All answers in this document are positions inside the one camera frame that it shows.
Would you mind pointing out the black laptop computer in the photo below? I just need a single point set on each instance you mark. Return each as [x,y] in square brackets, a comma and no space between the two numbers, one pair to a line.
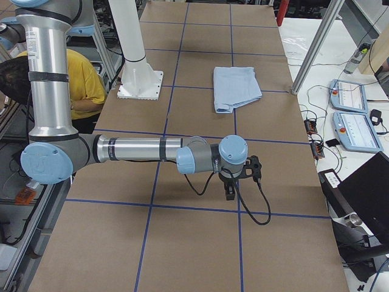
[360,205]

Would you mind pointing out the white side table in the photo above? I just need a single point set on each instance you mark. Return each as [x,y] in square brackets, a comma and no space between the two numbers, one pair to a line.
[314,102]

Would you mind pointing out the lower blue teach pendant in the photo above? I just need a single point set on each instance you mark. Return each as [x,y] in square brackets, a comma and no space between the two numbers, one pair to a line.
[355,132]

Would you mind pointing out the black power strip with cables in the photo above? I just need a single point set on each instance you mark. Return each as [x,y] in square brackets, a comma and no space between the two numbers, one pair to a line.
[310,126]

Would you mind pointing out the black power adapter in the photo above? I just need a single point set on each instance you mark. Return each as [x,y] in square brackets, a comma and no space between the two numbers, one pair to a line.
[375,117]

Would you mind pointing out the red cylinder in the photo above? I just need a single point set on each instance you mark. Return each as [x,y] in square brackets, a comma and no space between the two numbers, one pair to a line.
[283,7]

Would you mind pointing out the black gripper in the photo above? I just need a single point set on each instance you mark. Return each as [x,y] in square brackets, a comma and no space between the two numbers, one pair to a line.
[228,182]

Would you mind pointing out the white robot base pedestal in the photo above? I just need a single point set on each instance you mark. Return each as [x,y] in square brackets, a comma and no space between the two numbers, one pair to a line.
[138,80]

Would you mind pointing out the light blue button-up shirt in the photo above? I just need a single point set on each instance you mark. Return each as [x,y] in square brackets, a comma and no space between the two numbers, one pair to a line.
[234,87]

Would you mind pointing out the blue teach pendant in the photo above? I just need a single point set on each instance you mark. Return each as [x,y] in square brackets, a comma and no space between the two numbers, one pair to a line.
[348,96]
[355,132]

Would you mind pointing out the upper blue teach pendant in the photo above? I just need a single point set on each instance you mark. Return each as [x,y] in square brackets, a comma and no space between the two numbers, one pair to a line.
[348,96]

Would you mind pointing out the grey aluminium frame post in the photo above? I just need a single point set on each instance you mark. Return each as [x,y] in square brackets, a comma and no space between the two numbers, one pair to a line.
[318,40]

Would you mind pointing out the person in yellow shirt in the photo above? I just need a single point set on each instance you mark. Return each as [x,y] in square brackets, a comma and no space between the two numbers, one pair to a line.
[87,93]

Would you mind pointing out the clear plastic bag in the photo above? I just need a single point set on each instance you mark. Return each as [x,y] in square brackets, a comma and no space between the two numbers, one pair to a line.
[295,47]

